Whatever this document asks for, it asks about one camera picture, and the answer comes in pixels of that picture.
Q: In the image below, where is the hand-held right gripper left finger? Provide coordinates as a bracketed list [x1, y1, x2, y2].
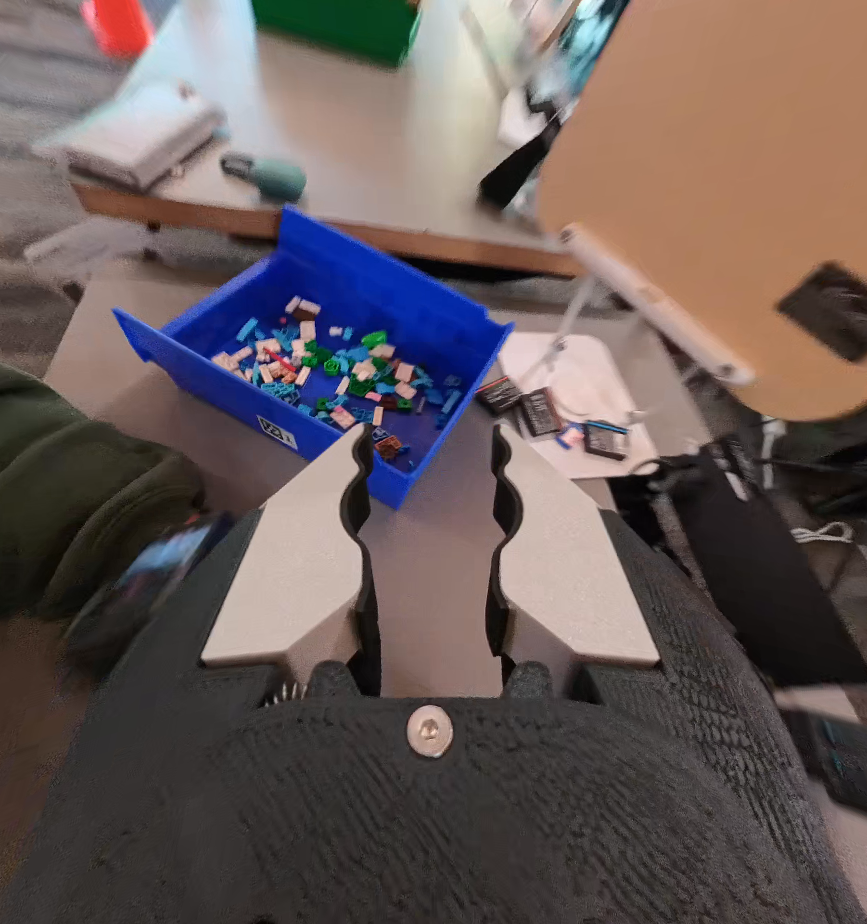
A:
[200, 423, 383, 697]

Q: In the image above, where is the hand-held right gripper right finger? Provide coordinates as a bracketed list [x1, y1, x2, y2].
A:
[484, 423, 662, 688]

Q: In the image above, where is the pile of lego pieces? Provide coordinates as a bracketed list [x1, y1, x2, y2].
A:
[210, 292, 467, 474]

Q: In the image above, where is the blue plastic bin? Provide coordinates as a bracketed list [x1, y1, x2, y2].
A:
[112, 205, 515, 510]

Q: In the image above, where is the person's left forearm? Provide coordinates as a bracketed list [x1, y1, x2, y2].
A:
[0, 352, 205, 628]

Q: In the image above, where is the black battery blue stripe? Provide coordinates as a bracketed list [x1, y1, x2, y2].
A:
[582, 420, 631, 462]

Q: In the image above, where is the black bag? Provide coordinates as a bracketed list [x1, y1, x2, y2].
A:
[607, 433, 867, 687]

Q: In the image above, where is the black device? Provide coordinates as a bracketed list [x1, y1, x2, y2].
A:
[783, 707, 867, 824]

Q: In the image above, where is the teal handheld tool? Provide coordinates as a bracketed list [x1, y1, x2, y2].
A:
[220, 153, 308, 203]

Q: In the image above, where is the grey table with wooden edge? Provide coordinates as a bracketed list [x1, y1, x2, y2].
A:
[69, 29, 586, 279]

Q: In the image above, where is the white paper stack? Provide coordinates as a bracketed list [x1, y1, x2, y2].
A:
[33, 81, 227, 194]

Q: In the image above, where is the green plastic bin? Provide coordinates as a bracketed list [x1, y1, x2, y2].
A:
[252, 0, 423, 67]

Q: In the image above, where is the red plastic bin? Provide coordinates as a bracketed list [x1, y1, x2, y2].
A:
[80, 0, 153, 59]

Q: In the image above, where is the white cord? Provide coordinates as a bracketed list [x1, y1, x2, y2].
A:
[790, 521, 856, 546]

